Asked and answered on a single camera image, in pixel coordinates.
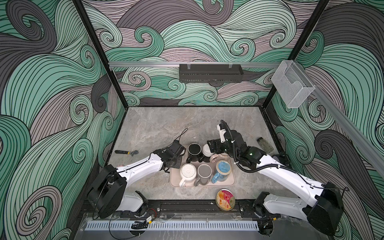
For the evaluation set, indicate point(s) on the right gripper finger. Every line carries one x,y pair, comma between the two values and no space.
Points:
216,150
214,143

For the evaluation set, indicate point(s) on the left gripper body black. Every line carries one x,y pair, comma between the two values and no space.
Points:
177,162

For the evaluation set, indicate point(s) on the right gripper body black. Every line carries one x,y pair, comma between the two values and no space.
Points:
233,153

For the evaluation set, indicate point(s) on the white ribbed mug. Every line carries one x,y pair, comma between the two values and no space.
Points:
188,173

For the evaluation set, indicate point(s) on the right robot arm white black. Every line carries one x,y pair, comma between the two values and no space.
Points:
321,205

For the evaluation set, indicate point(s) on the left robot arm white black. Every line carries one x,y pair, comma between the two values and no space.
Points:
108,192

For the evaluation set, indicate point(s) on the pink mug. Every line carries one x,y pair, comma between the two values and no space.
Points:
218,157

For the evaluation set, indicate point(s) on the black mug white base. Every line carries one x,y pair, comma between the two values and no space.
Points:
206,154

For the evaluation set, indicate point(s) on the blue mug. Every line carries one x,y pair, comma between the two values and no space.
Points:
222,171

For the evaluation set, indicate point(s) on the grey mug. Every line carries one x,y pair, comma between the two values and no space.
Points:
204,173

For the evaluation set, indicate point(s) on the beige plastic tray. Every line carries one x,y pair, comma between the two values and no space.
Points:
175,177

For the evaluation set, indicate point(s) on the round colourful tin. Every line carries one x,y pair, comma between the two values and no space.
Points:
225,200

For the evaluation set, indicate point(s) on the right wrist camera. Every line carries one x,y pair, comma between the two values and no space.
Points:
222,132

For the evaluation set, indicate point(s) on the black wall basket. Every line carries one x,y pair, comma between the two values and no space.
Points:
210,73

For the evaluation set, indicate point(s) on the clear acrylic wall holder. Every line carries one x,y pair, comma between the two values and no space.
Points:
292,83

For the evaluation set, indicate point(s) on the aluminium rail back wall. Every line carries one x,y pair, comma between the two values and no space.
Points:
166,64

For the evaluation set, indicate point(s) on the aluminium rail wall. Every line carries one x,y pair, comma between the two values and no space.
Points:
166,64
331,97

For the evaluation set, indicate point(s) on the white slotted cable duct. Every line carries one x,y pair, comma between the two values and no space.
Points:
175,226

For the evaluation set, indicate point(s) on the aluminium rail right wall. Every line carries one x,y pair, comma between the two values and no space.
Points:
331,97

